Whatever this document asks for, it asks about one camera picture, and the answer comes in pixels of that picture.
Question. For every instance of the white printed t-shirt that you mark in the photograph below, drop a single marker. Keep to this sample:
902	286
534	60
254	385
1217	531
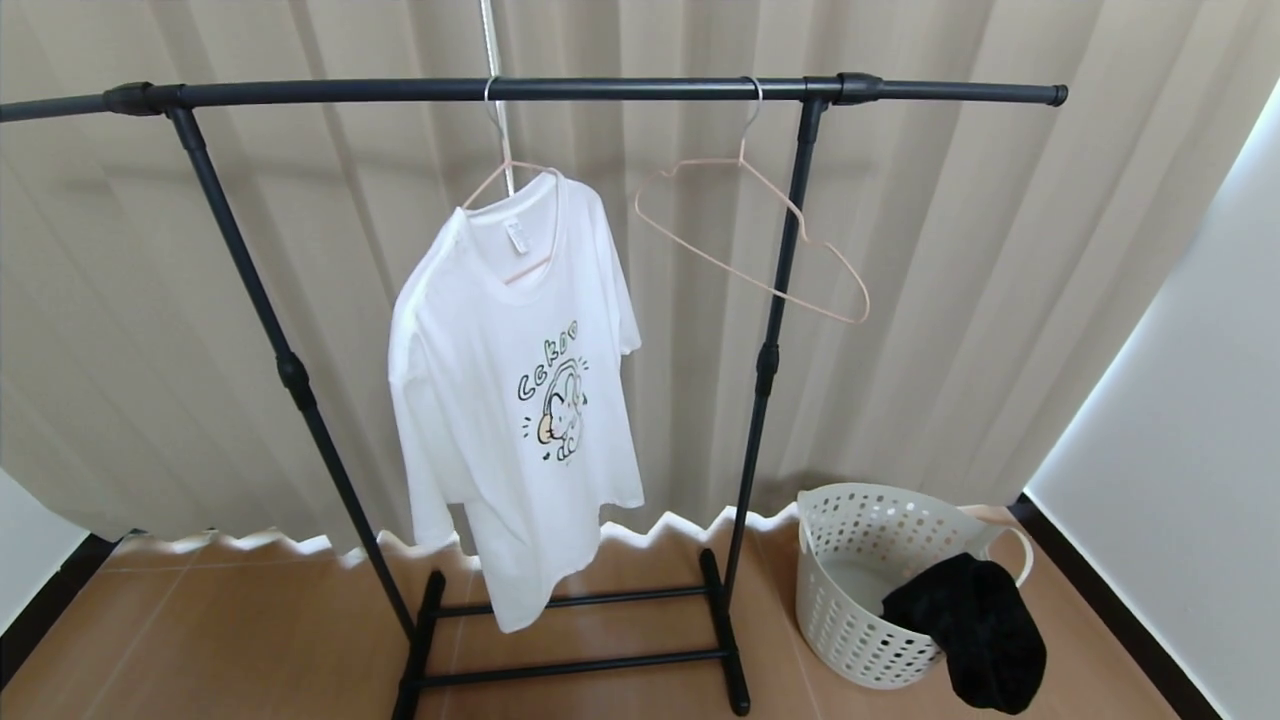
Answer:
480	400

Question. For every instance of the pink clothes hanger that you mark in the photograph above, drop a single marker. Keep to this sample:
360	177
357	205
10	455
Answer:
509	163
742	155

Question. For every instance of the white laundry basket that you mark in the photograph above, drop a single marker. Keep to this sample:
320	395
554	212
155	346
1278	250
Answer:
850	600

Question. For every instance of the black clothes rack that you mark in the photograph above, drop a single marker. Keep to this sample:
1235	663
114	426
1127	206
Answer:
400	90

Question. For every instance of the beige curtain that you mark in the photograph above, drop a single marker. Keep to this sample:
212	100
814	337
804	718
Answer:
1000	250

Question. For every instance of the black garment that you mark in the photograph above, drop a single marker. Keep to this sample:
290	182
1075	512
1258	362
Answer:
980	630

